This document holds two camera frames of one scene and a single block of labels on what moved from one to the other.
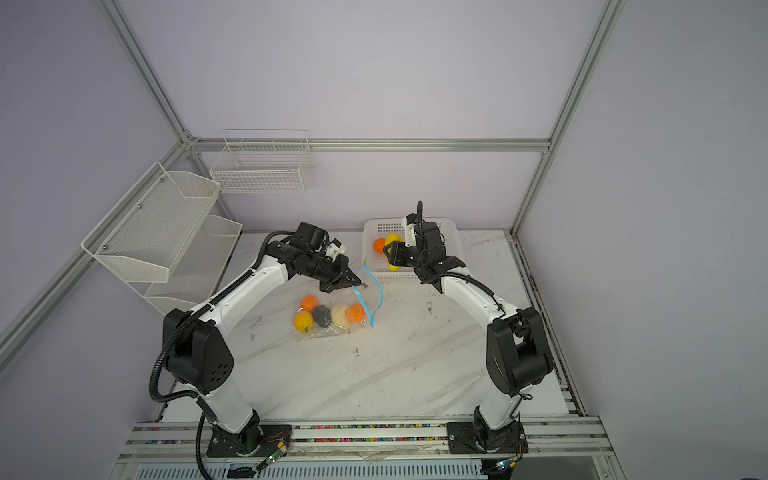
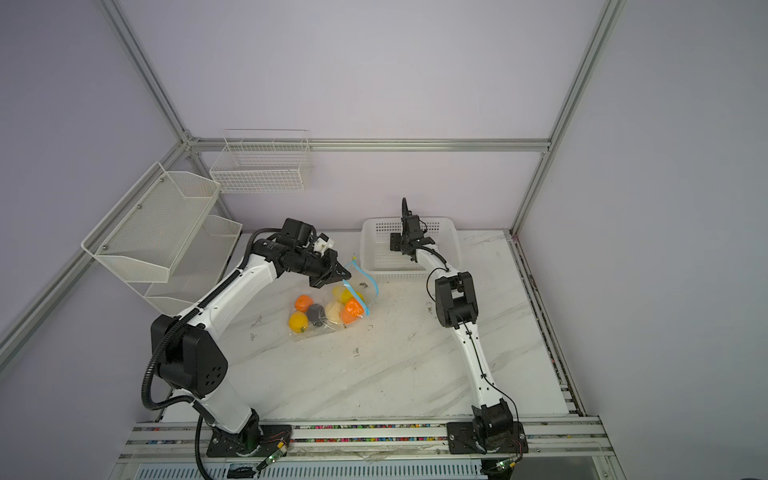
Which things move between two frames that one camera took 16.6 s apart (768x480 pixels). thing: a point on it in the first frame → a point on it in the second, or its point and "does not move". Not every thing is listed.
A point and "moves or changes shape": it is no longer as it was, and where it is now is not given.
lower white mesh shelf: x=200 y=269 does not move
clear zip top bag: x=316 y=320 moves or changes shape
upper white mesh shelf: x=149 y=230 does not move
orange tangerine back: x=379 y=245 → x=351 y=311
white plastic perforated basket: x=376 y=263 does not move
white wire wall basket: x=253 y=161 does not move
